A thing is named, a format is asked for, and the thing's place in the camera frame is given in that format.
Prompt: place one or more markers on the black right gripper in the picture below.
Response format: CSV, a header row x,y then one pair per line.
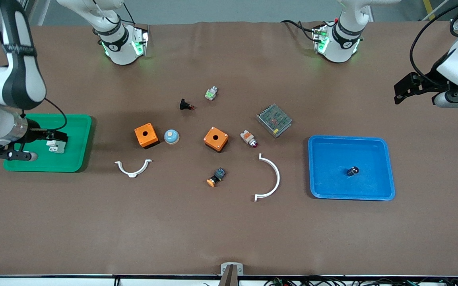
x,y
35,135

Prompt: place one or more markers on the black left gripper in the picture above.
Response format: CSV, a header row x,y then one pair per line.
x,y
426,81

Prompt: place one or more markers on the white red circuit breaker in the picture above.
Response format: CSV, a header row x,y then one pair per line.
x,y
56,147

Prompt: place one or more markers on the small black capacitor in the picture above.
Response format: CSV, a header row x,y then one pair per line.
x,y
352,171

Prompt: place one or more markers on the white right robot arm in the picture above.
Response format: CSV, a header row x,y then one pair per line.
x,y
14,71

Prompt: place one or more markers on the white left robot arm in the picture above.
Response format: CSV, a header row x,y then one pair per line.
x,y
342,39

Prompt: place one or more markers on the green plastic tray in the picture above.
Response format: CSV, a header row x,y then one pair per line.
x,y
72,151

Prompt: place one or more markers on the orange push button box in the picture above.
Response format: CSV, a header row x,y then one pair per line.
x,y
146,135
216,139

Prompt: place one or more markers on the blue plastic tray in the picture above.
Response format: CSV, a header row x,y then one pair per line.
x,y
332,174

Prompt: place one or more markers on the blue white dome button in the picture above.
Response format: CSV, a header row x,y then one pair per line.
x,y
171,136

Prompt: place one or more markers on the metal mesh power supply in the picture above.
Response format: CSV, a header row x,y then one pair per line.
x,y
274,120

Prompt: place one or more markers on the orange mushroom push button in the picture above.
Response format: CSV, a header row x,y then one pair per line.
x,y
216,177

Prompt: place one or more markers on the brown table mat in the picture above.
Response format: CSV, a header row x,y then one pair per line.
x,y
221,222

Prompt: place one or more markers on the small white curved bracket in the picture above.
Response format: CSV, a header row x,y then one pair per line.
x,y
133,172

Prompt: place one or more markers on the black switch with red tip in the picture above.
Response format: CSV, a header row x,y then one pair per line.
x,y
185,105

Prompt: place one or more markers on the large white curved bracket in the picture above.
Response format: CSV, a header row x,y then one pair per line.
x,y
275,174

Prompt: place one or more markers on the red indicator light switch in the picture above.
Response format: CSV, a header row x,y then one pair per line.
x,y
249,138

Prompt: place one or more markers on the green white button switch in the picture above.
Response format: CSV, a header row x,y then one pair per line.
x,y
211,93

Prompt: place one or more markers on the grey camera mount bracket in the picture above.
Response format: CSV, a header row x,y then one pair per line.
x,y
231,271

